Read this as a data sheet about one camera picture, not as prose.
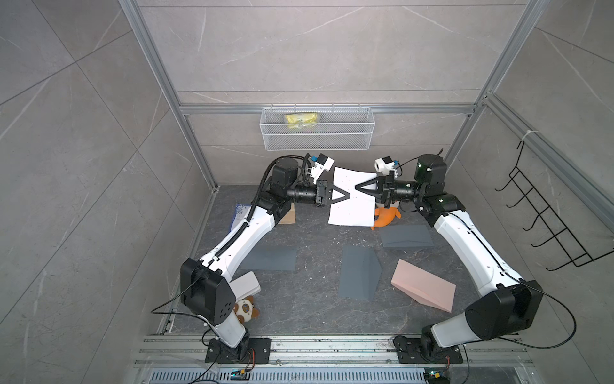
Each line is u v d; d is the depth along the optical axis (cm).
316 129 90
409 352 73
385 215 103
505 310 41
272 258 96
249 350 73
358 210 64
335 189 65
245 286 83
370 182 66
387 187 59
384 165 67
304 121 84
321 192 60
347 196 65
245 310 79
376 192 62
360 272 90
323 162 64
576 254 59
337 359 73
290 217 107
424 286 92
